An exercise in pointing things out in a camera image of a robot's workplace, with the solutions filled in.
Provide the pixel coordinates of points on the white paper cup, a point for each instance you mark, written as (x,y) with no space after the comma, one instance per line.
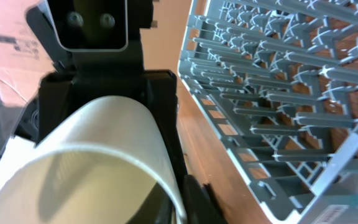
(106,163)

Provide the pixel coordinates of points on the grey dishwasher rack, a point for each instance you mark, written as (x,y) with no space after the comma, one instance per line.
(277,80)

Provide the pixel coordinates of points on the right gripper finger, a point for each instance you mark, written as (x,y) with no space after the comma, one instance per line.
(200,201)

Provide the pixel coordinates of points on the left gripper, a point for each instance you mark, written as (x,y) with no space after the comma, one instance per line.
(80,77)

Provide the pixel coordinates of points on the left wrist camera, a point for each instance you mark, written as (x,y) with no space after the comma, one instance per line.
(89,25)

